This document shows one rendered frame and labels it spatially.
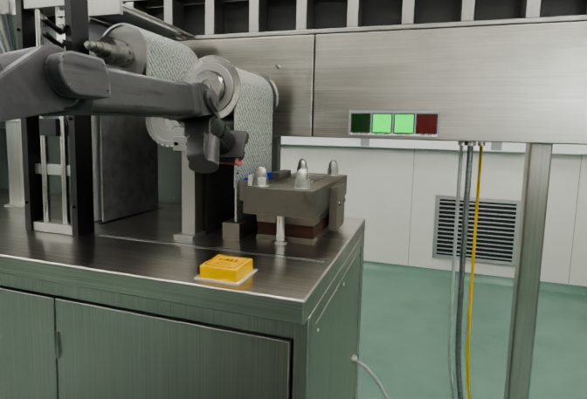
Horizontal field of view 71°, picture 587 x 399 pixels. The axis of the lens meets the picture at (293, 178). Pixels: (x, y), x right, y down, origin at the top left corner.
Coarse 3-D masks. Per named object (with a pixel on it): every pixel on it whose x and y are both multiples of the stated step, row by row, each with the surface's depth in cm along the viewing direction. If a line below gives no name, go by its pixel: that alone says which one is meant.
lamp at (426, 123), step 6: (420, 114) 112; (426, 114) 112; (432, 114) 111; (420, 120) 112; (426, 120) 112; (432, 120) 112; (420, 126) 113; (426, 126) 112; (432, 126) 112; (420, 132) 113; (426, 132) 112; (432, 132) 112
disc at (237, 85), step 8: (208, 56) 95; (216, 56) 94; (192, 64) 96; (200, 64) 95; (224, 64) 94; (192, 72) 96; (232, 72) 93; (184, 80) 97; (240, 88) 93; (232, 96) 94; (232, 104) 94; (224, 112) 95
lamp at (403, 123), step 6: (396, 114) 114; (402, 114) 114; (408, 114) 113; (396, 120) 114; (402, 120) 114; (408, 120) 113; (396, 126) 115; (402, 126) 114; (408, 126) 114; (396, 132) 115; (402, 132) 114; (408, 132) 114
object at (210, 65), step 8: (208, 64) 94; (216, 64) 94; (224, 72) 93; (192, 80) 96; (224, 80) 93; (232, 80) 93; (232, 88) 93; (224, 96) 94; (224, 104) 94; (232, 112) 101
